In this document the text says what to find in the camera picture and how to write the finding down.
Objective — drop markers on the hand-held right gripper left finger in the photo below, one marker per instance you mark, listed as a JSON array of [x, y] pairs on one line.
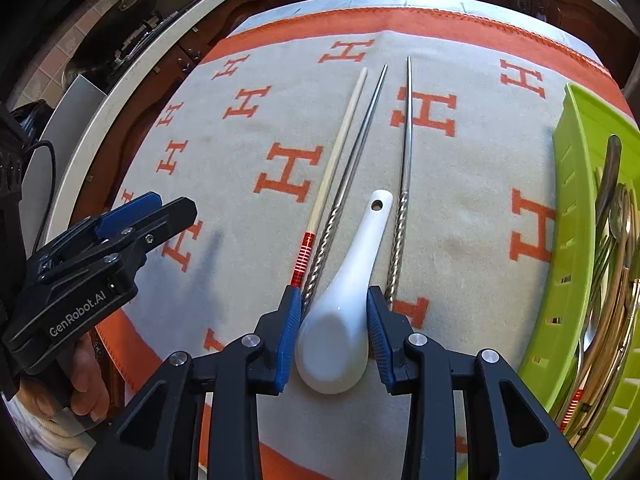
[[290, 330]]

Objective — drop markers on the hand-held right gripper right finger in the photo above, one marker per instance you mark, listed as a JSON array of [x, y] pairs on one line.
[[380, 330]]

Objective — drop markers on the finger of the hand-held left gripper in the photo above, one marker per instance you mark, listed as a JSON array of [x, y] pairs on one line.
[[165, 220], [130, 210]]

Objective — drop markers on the white ceramic spoon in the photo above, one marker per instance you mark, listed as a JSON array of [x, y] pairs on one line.
[[330, 340]]

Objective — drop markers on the large metal spoon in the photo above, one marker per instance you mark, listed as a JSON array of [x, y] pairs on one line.
[[587, 335]]

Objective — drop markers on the green plastic tray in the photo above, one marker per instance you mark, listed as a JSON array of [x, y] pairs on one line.
[[565, 210]]

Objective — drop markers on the small metal spoon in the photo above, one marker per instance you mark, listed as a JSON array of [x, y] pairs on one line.
[[620, 210]]

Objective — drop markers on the person's left hand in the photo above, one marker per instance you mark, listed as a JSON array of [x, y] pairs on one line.
[[90, 380]]

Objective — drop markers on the cream chopstick red banded end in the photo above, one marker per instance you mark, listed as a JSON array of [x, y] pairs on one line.
[[303, 255]]

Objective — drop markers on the orange patterned blanket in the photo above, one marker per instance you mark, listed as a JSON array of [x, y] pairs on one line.
[[250, 260]]

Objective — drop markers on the twisted metal chopstick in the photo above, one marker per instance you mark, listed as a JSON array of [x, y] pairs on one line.
[[326, 242], [397, 240]]

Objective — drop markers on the stainless metal sheet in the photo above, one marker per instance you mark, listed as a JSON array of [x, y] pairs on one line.
[[70, 120]]

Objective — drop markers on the white cloth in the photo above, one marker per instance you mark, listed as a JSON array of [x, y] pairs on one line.
[[50, 440]]

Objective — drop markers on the dark wok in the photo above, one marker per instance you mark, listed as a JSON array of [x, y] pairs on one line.
[[90, 65]]

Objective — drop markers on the black gas stove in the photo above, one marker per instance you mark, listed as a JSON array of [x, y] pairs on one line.
[[150, 30]]

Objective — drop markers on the black frying pan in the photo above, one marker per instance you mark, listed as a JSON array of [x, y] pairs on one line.
[[137, 2]]

